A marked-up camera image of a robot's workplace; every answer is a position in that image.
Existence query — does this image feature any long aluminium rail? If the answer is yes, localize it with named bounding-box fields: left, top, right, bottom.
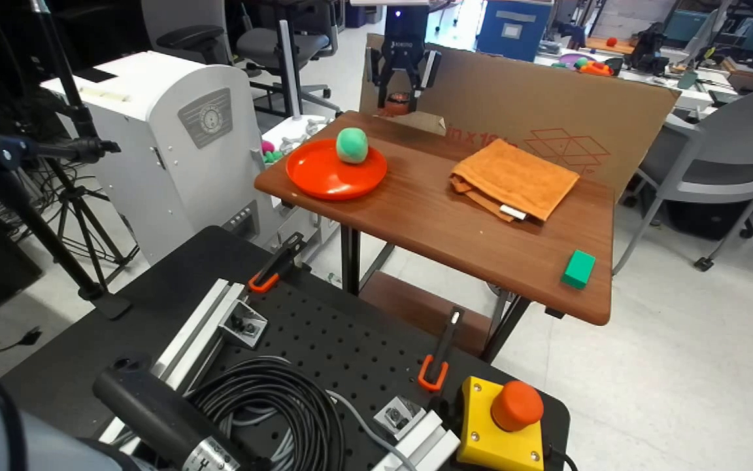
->
left=148, top=277, right=272, bottom=398

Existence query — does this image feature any black cylinder with metal end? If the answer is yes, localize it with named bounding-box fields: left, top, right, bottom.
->
left=92, top=365, right=240, bottom=471

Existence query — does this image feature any brown wooden table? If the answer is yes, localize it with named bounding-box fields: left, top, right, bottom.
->
left=254, top=111, right=620, bottom=368

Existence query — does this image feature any short aluminium rail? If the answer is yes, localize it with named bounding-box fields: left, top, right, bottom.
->
left=368, top=395, right=462, bottom=471

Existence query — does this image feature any green block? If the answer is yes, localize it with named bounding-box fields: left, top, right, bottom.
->
left=563, top=249, right=598, bottom=294

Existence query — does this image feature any orange and black clamp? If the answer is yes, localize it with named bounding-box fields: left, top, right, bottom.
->
left=415, top=307, right=466, bottom=395
left=249, top=230, right=306, bottom=296

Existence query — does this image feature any yellow emergency stop box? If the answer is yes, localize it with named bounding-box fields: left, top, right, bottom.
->
left=454, top=374, right=550, bottom=471

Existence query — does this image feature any green ball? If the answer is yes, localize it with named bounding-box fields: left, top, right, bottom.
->
left=331, top=126, right=372, bottom=167

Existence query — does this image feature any grey metal pole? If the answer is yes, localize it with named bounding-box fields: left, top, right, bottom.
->
left=274, top=18, right=306, bottom=122

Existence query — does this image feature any black coiled cable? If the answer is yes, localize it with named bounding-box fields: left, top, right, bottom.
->
left=189, top=353, right=348, bottom=471

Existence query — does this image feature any black perforated mounting board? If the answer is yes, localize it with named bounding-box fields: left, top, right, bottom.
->
left=0, top=226, right=573, bottom=471

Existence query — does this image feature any black office chair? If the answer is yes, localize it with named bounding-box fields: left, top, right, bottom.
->
left=233, top=0, right=346, bottom=119

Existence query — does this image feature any black camera tripod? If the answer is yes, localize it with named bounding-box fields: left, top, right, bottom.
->
left=0, top=0, right=144, bottom=304

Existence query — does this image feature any blue bin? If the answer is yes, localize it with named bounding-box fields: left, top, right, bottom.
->
left=474, top=0, right=560, bottom=65

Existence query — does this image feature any white machine cabinet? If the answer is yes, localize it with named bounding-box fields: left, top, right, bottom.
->
left=38, top=50, right=322, bottom=267

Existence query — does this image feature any orange plate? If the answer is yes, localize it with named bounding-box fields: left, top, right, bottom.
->
left=282, top=140, right=391, bottom=204

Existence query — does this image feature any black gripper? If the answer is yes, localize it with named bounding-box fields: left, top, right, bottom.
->
left=372, top=5, right=438, bottom=114

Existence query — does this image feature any folded orange cloth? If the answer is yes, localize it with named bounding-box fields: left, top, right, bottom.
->
left=446, top=137, right=582, bottom=229

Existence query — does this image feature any brown cardboard sheet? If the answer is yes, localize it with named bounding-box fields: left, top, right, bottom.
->
left=359, top=31, right=683, bottom=204

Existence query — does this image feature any grey plastic chair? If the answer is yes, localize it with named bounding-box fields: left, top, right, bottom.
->
left=611, top=88, right=753, bottom=277

